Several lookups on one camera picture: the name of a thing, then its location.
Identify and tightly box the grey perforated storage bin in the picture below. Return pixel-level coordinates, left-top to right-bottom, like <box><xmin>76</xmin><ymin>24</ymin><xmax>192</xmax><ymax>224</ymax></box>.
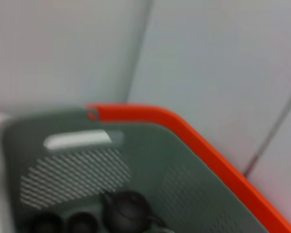
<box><xmin>2</xmin><ymin>106</ymin><xmax>289</xmax><ymax>233</ymax></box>

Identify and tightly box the black clay teapot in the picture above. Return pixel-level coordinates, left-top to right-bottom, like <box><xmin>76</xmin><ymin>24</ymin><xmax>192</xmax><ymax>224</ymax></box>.
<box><xmin>102</xmin><ymin>191</ymin><xmax>166</xmax><ymax>233</ymax></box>

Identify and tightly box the orange bin handle clip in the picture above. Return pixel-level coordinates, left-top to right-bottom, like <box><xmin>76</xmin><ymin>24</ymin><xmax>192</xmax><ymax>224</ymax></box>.
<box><xmin>85</xmin><ymin>103</ymin><xmax>291</xmax><ymax>233</ymax></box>

